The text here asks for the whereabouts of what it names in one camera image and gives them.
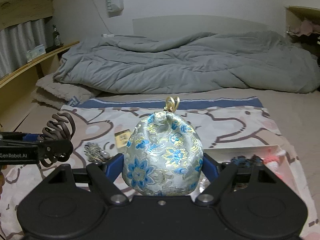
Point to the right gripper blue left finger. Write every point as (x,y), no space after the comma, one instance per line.
(114,168)

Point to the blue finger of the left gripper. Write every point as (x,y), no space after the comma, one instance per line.
(31,137)

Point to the yellow tissue packet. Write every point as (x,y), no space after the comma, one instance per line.
(121,139)

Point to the grey quilted duvet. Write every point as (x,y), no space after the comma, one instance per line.
(195,63)

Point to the cream open wardrobe shelf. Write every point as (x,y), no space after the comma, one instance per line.
(295,15)

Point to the blue floral silk pouch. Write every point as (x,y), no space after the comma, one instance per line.
(164,155)

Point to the white charger with cable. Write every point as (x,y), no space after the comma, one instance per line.
(101,18)

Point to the dark brown hair claw clip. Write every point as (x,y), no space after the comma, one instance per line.
(61,129)

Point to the pile of folded clothes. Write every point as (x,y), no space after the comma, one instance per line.
(307,34)

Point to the green glass bottle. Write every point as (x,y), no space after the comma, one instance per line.
(56,37)

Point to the beige fleece blanket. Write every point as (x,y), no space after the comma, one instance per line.
(56,94)

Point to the blue brown crochet scrunchie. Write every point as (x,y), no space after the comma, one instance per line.
(244,162)

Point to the person's left hand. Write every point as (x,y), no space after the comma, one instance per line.
(2,178)

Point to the wooden bedside shelf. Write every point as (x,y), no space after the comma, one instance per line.
(17,87)

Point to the pink crochet doll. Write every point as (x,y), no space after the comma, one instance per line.
(275,161)

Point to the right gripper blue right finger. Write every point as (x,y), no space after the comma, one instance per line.
(211,168)

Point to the tissue box on shelf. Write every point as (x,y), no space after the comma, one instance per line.
(36,52)

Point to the cartoon bear printed cloth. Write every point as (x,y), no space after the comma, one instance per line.
(226,127)

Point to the grey curtain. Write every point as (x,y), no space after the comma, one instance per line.
(16,40)

